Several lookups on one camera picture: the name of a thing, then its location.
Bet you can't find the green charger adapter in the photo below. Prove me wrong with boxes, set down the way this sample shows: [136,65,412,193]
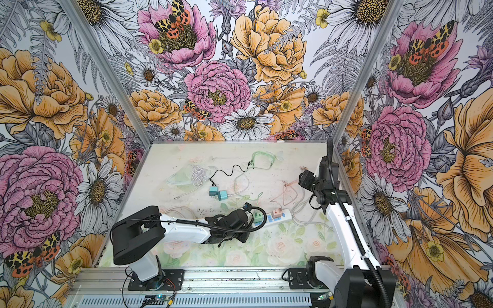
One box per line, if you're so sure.
[254,212,264,226]

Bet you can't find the pink charger plug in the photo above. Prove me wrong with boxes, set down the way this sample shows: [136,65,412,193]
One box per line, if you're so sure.
[272,209,282,219]

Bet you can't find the white blue power strip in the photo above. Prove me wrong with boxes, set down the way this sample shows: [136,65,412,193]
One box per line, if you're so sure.
[264,209,292,227]

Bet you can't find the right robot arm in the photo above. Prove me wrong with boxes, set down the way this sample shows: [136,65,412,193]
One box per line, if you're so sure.
[299,139,396,307]

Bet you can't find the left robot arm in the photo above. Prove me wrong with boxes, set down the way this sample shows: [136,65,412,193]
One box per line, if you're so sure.
[110,203,269,290]

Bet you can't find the teal charger adapter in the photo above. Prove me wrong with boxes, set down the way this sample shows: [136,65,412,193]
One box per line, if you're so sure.
[218,191,229,201]
[208,186,219,196]

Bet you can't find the black thin cable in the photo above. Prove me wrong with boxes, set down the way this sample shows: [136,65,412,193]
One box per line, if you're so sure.
[208,163,248,187]

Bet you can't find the green coiled cable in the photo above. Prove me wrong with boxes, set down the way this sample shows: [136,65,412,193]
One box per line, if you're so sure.
[251,151,277,170]

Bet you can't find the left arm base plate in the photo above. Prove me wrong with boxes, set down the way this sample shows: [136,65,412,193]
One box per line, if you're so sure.
[127,269,185,291]

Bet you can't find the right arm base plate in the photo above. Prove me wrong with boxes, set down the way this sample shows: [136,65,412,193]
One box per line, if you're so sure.
[282,268,320,290]

